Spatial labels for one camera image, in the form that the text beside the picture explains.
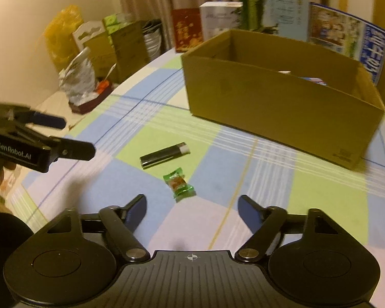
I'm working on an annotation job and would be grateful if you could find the tall brown cardboard box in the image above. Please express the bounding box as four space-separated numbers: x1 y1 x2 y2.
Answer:
110 21 152 83

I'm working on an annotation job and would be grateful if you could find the dark red box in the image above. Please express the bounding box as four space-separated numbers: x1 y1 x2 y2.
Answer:
68 86 113 115

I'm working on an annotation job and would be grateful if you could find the yellow plastic bag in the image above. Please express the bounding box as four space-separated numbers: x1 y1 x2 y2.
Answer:
44 4 84 73

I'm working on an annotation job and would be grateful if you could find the green candy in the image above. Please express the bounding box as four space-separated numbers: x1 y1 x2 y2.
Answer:
162 167 197 202

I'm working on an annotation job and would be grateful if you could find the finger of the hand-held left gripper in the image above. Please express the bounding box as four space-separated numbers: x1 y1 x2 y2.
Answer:
51 137 96 164
0 103 66 130

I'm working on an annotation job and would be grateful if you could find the white crumpled plastic bag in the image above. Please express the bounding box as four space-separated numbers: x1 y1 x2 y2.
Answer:
58 47 99 104

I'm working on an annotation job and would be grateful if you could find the green patterned box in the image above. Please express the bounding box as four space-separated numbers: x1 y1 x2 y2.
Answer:
102 13 133 36

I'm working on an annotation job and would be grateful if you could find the cardboard box with white handle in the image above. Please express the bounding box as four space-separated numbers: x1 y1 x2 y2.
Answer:
72 21 118 78

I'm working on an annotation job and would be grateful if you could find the blue milk carton box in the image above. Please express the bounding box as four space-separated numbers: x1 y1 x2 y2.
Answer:
308 2 385 86

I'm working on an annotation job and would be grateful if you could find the black lighter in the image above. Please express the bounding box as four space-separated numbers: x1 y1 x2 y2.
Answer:
139 142 191 170

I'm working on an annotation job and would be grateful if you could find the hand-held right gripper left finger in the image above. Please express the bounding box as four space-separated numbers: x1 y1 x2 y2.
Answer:
46 194 151 263

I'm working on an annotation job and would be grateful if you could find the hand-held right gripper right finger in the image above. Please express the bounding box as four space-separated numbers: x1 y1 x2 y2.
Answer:
235 195 339 262

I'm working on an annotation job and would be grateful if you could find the white gift box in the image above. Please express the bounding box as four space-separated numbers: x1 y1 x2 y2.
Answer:
199 2 243 42

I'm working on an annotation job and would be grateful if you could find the red gift box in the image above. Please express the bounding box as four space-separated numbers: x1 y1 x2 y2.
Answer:
171 8 203 54

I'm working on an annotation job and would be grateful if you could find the green and pale blue box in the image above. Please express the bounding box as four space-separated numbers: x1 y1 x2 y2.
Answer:
237 0 310 43

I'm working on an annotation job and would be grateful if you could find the white striped bag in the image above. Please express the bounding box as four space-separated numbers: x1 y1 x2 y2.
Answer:
142 19 165 62

